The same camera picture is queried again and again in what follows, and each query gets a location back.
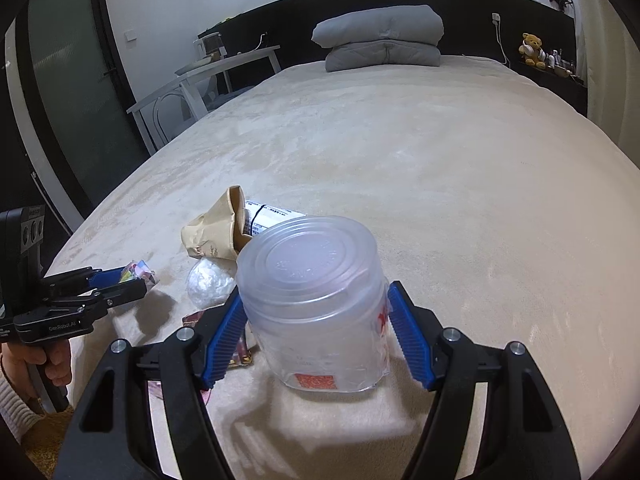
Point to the white paper packet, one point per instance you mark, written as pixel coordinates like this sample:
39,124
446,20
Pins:
272,212

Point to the brown teddy bear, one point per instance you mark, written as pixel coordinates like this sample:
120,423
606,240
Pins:
534,50

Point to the pink wrapper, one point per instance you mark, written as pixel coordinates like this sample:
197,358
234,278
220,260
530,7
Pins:
155,391

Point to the white desk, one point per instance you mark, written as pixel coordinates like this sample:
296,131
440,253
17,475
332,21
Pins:
240,55

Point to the maroon box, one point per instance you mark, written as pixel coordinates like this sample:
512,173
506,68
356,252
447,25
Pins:
241,355

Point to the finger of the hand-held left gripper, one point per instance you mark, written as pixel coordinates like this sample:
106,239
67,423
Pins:
125,292
107,276

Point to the colourful snack wrapper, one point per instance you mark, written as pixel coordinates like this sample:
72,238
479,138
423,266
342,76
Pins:
142,271

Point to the black headboard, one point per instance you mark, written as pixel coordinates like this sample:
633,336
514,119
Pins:
300,25

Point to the person's left hand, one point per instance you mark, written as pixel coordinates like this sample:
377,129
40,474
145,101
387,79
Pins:
20,362

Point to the grey pillow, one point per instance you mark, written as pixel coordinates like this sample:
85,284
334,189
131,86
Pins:
380,57

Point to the dark potted plant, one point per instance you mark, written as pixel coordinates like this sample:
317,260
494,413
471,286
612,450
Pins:
559,0

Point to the frosted glass door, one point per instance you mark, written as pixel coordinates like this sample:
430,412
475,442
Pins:
70,85

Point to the clear plastic container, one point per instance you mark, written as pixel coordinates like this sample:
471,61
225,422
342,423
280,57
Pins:
310,285

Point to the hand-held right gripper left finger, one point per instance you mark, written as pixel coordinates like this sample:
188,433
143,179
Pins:
225,340

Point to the brown paper bag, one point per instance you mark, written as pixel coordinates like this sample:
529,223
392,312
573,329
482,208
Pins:
210,235

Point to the clear electric kettle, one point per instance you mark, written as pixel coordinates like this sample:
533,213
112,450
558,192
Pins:
212,45

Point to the clear chair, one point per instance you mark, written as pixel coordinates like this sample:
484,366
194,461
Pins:
160,110

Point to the crumpled clear plastic wrap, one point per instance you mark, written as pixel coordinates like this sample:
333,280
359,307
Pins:
207,282

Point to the grey folded duvet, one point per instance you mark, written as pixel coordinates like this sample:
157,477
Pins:
380,25

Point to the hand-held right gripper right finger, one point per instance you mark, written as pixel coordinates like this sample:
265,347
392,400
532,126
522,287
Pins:
407,335

